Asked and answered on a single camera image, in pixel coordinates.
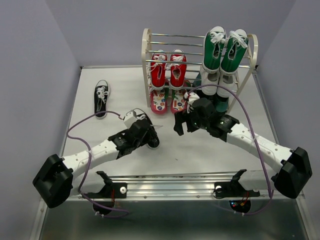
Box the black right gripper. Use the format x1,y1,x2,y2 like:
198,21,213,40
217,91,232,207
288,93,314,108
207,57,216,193
172,107,209,136

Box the black canvas sneaker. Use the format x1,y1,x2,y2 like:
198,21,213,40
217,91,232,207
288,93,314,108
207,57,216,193
137,113,160,149
94,79,111,119

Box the pink slipper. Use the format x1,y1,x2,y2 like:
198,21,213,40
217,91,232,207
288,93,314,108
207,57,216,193
170,86,188,114
149,77,169,115

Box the red canvas sneaker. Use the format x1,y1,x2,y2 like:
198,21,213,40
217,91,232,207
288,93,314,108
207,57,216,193
169,49,187,89
149,53,168,91

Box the cream shoe shelf chrome bars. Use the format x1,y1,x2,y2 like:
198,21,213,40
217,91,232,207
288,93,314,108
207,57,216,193
141,26,259,115

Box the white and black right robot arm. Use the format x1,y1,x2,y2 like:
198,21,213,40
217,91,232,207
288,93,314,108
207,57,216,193
173,98,313,199

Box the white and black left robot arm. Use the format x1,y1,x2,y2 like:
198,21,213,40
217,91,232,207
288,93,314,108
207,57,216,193
32,117,160,209

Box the left dark green loafer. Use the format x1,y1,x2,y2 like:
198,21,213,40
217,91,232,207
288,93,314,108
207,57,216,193
192,73,213,100

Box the left white sneaker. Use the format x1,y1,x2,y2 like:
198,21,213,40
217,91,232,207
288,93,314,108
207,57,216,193
200,66,220,96

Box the white sneaker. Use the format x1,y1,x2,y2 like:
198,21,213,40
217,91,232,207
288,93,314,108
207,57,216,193
200,66,220,96
216,73,236,98

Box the right white sneaker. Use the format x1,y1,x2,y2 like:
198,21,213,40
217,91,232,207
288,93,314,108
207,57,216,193
216,73,236,98

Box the left green canvas sneaker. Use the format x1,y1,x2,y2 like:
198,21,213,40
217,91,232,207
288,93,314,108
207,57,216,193
202,26,227,74

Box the green canvas sneaker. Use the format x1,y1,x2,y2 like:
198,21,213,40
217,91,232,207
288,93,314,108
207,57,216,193
202,26,227,74
220,29,249,76

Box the right green canvas sneaker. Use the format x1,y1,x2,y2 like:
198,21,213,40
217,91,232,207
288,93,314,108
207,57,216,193
220,29,249,76

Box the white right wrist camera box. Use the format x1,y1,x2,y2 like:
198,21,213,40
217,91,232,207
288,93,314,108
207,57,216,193
184,92,200,112

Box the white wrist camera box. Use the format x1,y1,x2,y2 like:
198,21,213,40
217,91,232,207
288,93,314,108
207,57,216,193
123,110,138,129
184,92,200,112

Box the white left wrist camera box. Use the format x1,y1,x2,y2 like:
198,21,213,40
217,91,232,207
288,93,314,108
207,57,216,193
123,110,138,129

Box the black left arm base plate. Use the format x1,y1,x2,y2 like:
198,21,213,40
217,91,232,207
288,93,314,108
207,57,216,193
98,182,128,199

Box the aluminium mounting rail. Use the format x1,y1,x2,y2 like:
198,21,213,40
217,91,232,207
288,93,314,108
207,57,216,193
39,177,306,202

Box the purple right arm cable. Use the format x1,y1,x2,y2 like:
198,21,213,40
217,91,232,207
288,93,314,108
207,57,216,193
184,84,275,216

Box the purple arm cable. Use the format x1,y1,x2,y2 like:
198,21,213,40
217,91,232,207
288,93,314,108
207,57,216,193
184,84,275,216
66,108,145,218

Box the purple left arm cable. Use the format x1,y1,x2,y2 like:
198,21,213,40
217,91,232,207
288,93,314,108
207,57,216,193
66,108,145,218

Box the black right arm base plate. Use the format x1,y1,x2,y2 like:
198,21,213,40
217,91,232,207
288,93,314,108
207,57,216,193
213,181,260,199

